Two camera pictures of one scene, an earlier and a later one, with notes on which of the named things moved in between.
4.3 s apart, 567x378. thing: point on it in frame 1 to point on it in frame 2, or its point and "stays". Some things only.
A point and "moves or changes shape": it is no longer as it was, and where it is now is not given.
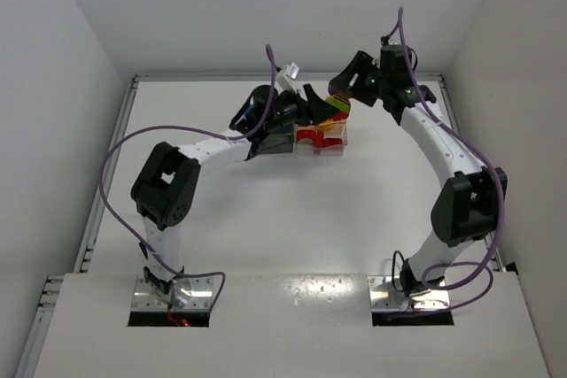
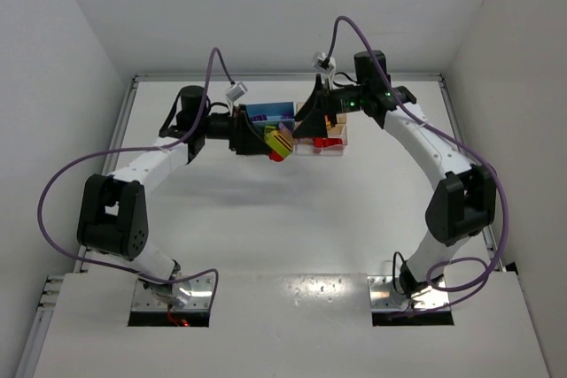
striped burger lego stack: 342,104 moves or changes shape
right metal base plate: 384,297 stays
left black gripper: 304,106 to 241,131
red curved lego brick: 322,142 stays
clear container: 312,142 stays
